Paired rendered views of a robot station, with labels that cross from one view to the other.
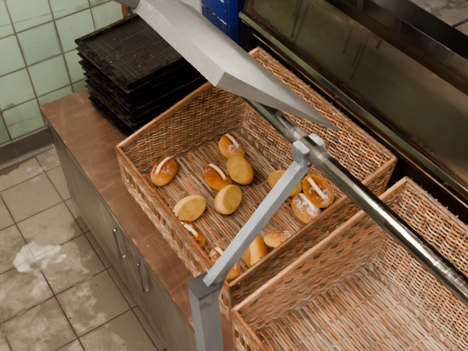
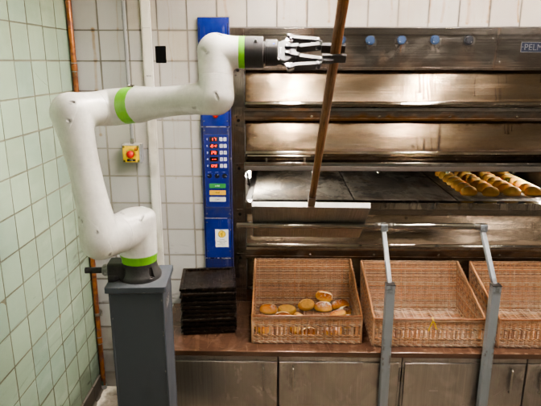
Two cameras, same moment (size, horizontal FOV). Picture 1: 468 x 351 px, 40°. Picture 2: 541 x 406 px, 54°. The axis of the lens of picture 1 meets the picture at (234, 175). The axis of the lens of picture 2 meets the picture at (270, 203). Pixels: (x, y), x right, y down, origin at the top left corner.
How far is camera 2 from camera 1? 227 cm
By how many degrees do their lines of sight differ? 57
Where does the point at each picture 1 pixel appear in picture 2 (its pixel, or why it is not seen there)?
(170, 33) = (338, 205)
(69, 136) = (193, 347)
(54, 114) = not seen: hidden behind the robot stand
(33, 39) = (68, 345)
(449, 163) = (377, 242)
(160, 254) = (307, 347)
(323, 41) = not seen: hidden behind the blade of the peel
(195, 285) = (390, 284)
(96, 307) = not seen: outside the picture
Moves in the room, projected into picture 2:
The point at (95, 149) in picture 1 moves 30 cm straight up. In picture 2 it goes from (215, 343) to (213, 287)
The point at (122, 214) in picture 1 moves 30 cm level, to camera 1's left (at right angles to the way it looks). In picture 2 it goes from (270, 349) to (234, 379)
